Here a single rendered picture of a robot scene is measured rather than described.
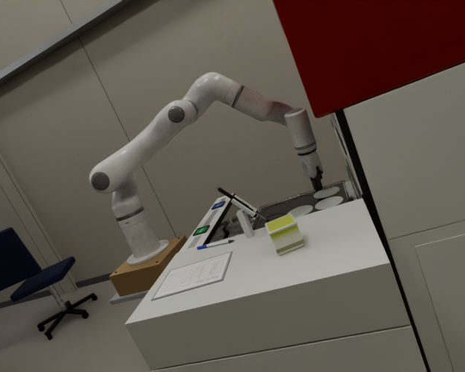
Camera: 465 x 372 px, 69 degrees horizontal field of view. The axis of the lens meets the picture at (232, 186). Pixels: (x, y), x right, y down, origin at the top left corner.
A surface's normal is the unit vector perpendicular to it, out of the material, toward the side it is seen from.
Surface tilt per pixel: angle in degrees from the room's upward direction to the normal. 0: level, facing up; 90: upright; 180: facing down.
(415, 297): 90
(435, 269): 90
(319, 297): 90
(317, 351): 90
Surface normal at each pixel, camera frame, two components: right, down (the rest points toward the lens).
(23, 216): -0.26, 0.33
